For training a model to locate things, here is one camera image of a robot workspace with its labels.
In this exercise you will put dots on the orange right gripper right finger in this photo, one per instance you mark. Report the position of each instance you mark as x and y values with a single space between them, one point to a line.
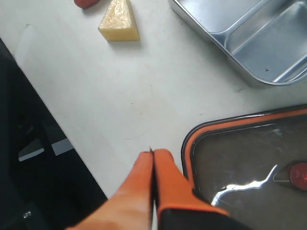
177 206

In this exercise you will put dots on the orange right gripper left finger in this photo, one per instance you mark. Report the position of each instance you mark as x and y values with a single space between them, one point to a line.
131 206

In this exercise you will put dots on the dark lid with orange seal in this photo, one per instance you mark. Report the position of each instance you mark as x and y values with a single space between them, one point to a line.
253 166

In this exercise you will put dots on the yellow cheese wedge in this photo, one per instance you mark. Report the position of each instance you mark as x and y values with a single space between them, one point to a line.
118 23

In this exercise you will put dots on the red sausage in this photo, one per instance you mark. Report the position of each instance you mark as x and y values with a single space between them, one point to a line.
84 4

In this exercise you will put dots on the steel two-compartment lunch box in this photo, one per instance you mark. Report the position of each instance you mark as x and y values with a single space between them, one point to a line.
264 40

